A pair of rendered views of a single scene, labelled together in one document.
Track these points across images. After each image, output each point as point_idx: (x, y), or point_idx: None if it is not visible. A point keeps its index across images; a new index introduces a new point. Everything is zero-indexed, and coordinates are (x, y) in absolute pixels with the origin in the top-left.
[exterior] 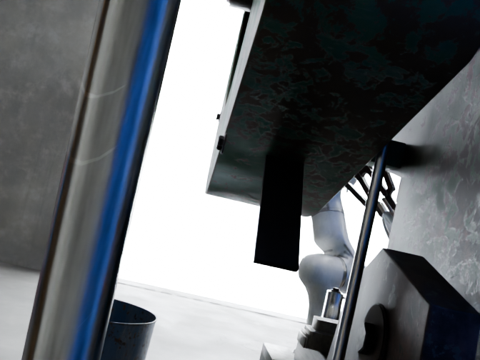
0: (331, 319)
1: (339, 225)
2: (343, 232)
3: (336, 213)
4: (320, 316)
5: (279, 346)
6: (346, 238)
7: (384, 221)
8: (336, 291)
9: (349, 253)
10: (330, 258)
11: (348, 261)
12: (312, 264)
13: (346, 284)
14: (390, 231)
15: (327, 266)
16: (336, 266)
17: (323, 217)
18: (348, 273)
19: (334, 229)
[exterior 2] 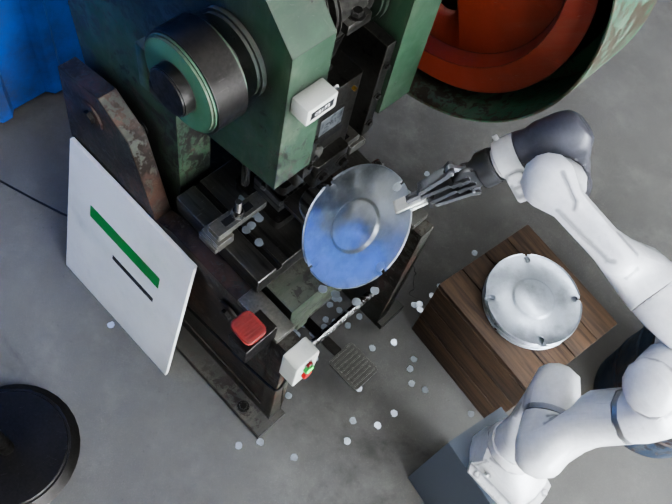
0: (350, 138)
1: (589, 402)
2: (579, 408)
3: (607, 399)
4: (357, 135)
5: (416, 217)
6: (571, 412)
7: (386, 167)
8: (374, 161)
9: (551, 418)
10: (548, 384)
11: (542, 415)
12: (549, 363)
13: (521, 416)
14: (381, 178)
15: (538, 377)
16: (536, 390)
17: (613, 388)
18: (527, 412)
19: (586, 395)
